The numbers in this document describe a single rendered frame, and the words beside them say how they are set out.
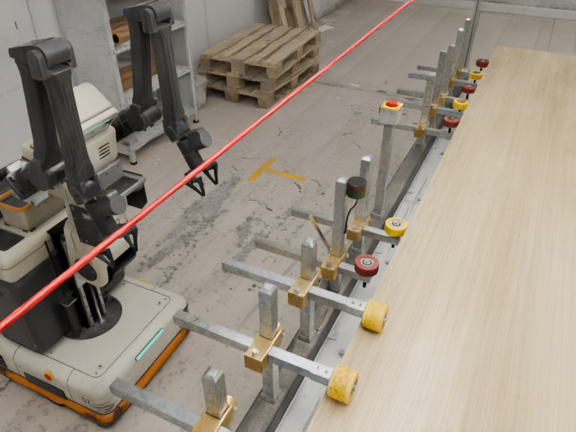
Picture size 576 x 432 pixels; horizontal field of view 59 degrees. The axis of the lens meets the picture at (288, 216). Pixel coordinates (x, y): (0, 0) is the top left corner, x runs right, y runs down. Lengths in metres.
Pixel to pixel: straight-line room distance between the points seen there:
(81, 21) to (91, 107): 2.24
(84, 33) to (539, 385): 3.46
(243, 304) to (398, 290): 1.35
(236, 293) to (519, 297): 1.64
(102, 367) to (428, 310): 1.35
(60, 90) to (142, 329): 1.28
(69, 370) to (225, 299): 0.92
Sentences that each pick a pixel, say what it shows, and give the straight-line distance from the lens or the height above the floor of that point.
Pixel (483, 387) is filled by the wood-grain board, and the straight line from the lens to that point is 1.43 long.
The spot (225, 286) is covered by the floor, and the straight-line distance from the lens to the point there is 2.92.
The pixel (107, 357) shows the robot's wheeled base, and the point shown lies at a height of 0.28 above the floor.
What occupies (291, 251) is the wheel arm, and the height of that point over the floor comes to 0.86.
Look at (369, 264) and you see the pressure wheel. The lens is 1.68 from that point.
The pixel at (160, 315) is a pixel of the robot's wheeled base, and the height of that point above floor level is 0.28.
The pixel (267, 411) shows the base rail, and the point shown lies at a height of 0.70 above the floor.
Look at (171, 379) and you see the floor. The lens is 2.54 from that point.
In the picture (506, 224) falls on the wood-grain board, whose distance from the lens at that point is 2.00.
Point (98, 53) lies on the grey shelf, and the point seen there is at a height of 0.87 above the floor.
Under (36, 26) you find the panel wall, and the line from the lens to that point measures 4.02.
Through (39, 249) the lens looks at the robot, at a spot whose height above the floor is 0.76.
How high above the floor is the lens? 1.99
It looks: 35 degrees down
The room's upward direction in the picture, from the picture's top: straight up
